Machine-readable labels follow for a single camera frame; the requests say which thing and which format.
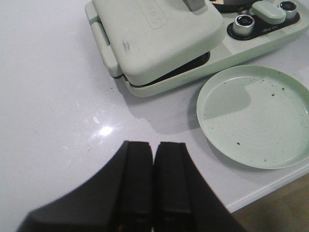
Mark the green breakfast maker lid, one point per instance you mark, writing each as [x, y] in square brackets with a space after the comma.
[147, 39]

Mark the black round frying pan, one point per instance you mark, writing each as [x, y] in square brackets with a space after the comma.
[232, 6]

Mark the silver control knob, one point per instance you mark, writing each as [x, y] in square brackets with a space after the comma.
[243, 25]
[290, 7]

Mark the green round plate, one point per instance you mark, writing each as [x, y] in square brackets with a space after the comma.
[256, 115]

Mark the left silver control knob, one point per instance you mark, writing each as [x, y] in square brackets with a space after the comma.
[243, 25]

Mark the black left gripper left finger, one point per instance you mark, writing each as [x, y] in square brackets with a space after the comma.
[118, 198]

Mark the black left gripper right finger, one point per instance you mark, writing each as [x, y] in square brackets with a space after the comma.
[183, 200]

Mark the right silver control knob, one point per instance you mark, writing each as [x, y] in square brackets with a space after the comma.
[290, 7]

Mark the green pan handle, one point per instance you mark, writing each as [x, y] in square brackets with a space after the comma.
[268, 12]

